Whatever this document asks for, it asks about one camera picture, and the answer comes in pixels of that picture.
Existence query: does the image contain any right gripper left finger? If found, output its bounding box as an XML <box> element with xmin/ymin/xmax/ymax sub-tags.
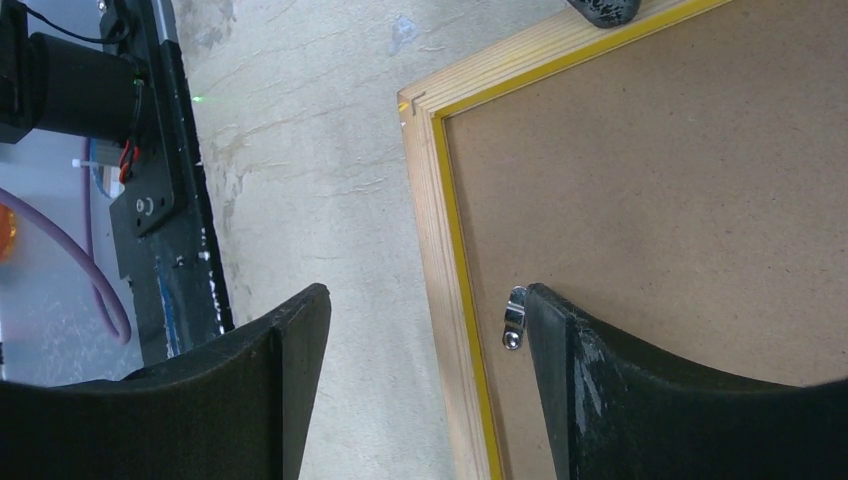
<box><xmin>1</xmin><ymin>284</ymin><xmax>331</xmax><ymax>479</ymax></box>

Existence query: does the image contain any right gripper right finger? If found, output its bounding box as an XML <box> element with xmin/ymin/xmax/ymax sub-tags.
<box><xmin>525</xmin><ymin>283</ymin><xmax>847</xmax><ymax>479</ymax></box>

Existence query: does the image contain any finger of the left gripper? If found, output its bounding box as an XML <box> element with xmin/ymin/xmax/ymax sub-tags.
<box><xmin>567</xmin><ymin>0</ymin><xmax>642</xmax><ymax>28</ymax></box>

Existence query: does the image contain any yellow picture frame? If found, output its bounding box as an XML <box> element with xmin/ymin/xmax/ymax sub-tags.
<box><xmin>397</xmin><ymin>0</ymin><xmax>720</xmax><ymax>479</ymax></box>

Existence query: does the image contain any brown backing board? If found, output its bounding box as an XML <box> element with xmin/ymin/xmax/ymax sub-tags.
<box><xmin>445</xmin><ymin>1</ymin><xmax>847</xmax><ymax>479</ymax></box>

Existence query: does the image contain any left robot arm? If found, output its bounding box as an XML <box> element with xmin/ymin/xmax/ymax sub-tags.
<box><xmin>1</xmin><ymin>1</ymin><xmax>187</xmax><ymax>144</ymax></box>

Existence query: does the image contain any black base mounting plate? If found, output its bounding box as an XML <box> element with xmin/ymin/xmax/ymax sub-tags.
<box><xmin>100</xmin><ymin>1</ymin><xmax>234</xmax><ymax>365</ymax></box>

